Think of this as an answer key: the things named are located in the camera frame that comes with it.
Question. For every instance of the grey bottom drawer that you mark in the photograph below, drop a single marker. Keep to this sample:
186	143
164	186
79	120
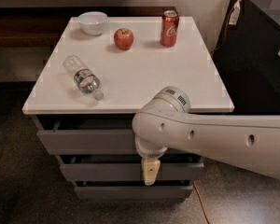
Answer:
178	190

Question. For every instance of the white bowl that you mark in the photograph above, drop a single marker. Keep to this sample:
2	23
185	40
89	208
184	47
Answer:
92	23

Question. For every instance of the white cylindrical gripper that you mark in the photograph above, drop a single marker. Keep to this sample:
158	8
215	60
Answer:
150	153

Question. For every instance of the grey top drawer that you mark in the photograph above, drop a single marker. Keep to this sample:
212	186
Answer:
89	136

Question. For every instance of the black side cabinet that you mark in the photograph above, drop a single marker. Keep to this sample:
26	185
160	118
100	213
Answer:
247	57

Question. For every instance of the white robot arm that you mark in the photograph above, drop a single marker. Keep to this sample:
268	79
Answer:
247	142

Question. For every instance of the dark wooden bench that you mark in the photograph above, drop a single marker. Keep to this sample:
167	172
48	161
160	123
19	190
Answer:
43	26

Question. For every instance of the red apple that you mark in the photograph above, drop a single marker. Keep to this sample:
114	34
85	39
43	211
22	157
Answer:
123	38

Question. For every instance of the clear plastic water bottle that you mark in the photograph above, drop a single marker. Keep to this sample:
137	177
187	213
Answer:
84	78

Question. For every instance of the red cola can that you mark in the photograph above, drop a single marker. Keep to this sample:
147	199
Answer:
169	26

